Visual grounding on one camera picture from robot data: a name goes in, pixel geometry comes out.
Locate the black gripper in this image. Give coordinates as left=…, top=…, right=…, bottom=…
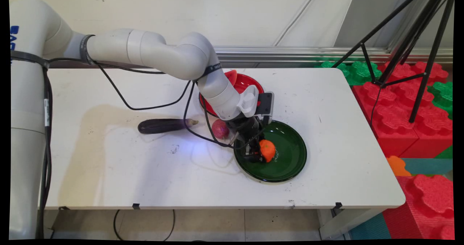
left=229, top=115, right=266, bottom=163

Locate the orange toy fruit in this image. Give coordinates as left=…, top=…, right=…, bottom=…
left=259, top=139, right=277, bottom=163

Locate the dark green round plate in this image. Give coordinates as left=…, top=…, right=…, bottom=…
left=233, top=120, right=308, bottom=183

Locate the pink red toy fruit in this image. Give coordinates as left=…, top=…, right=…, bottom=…
left=211, top=119, right=230, bottom=140

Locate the red round plate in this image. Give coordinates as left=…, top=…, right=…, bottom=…
left=199, top=73, right=265, bottom=118

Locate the red watermelon slice toy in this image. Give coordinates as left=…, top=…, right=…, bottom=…
left=224, top=70, right=238, bottom=87

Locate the long purple eggplant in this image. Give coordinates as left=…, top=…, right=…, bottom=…
left=138, top=118, right=199, bottom=134

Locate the white table leg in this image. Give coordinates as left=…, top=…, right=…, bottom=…
left=318, top=208, right=385, bottom=240

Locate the green foam block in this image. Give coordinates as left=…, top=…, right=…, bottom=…
left=427, top=81, right=454, bottom=120
left=315, top=61, right=382, bottom=86

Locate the orange foam block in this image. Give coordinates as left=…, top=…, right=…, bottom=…
left=386, top=155, right=412, bottom=177

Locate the teal foam mat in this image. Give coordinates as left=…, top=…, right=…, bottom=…
left=401, top=158, right=454, bottom=177

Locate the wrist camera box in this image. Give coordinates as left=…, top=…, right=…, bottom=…
left=257, top=92, right=274, bottom=125

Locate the aluminium wall rail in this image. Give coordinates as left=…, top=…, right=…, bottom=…
left=213, top=46, right=454, bottom=65

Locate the black cable looping over table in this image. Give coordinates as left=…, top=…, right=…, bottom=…
left=49, top=58, right=191, bottom=111

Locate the black cable under table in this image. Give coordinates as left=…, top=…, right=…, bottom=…
left=113, top=209, right=176, bottom=242

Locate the black camera tripod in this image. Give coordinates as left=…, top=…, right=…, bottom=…
left=331, top=0, right=456, bottom=124

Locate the black cable bundle along base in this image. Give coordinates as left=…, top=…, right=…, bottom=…
left=36, top=66, right=54, bottom=240

